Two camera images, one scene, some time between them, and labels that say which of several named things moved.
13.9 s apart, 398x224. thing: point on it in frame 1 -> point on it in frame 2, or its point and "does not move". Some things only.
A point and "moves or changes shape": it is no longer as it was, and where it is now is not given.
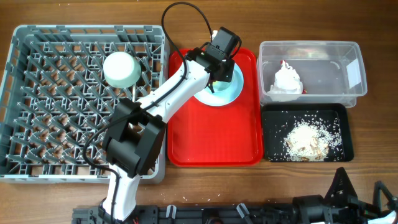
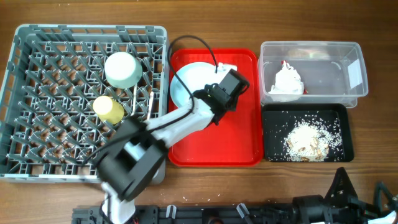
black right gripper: [359, 212] does not move
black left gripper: [227, 75] -> [234, 103]
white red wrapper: [286, 81] does not move
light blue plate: [206, 94] moves or changes shape
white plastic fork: [134, 94] does not move
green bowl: [120, 70] does not move
